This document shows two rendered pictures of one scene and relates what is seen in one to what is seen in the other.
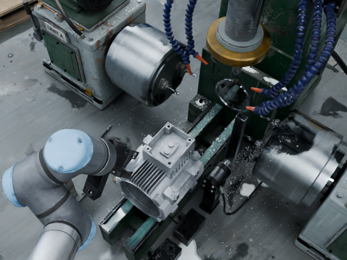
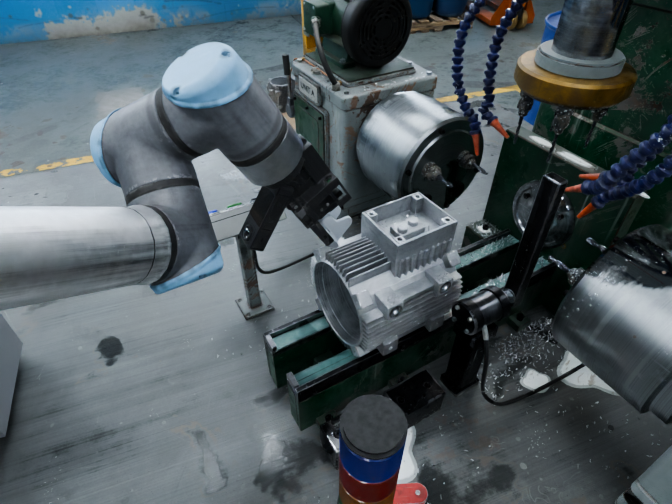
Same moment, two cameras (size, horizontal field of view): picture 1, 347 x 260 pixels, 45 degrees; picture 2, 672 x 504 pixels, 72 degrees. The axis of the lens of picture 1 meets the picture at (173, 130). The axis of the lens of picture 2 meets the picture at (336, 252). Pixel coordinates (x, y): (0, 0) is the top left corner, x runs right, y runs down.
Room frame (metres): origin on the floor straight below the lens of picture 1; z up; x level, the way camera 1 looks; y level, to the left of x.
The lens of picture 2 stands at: (0.03, -0.13, 1.60)
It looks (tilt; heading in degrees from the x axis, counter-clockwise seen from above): 41 degrees down; 24
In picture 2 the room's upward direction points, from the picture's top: straight up
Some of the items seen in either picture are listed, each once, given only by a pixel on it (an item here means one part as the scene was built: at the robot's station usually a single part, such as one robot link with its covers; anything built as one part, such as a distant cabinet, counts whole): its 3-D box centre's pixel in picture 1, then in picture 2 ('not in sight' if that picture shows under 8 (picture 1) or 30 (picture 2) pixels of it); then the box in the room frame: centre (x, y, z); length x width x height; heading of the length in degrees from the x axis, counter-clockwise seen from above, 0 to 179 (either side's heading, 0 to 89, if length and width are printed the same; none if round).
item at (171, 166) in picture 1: (169, 150); (406, 233); (0.63, 0.01, 1.11); 0.12 x 0.11 x 0.07; 145
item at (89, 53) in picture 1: (91, 38); (354, 125); (1.19, 0.34, 0.99); 0.35 x 0.31 x 0.37; 54
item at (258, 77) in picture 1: (240, 92); (555, 221); (0.97, -0.24, 0.97); 0.30 x 0.11 x 0.34; 54
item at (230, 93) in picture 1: (232, 95); (540, 215); (0.92, -0.20, 1.01); 0.15 x 0.02 x 0.15; 54
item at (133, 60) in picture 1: (137, 58); (406, 144); (1.05, 0.14, 1.04); 0.37 x 0.25 x 0.25; 54
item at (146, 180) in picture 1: (160, 175); (383, 282); (0.59, 0.03, 1.01); 0.20 x 0.19 x 0.19; 145
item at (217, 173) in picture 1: (252, 158); (555, 319); (0.72, -0.27, 0.92); 0.45 x 0.13 x 0.24; 144
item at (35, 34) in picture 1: (41, 20); (300, 89); (1.19, 0.51, 1.07); 0.08 x 0.07 x 0.20; 144
